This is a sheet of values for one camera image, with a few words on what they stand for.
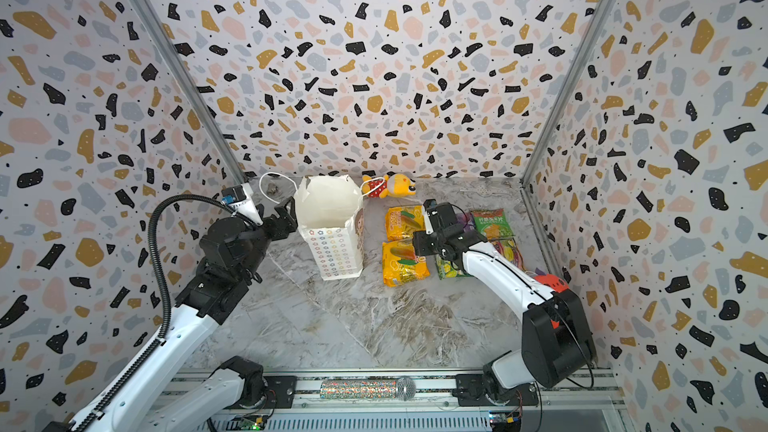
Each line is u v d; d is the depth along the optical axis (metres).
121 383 0.40
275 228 0.62
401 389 0.71
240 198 0.58
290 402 0.73
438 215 0.66
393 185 1.14
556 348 0.43
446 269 0.92
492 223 1.06
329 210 1.00
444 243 0.65
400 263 0.90
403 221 1.03
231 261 0.52
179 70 0.88
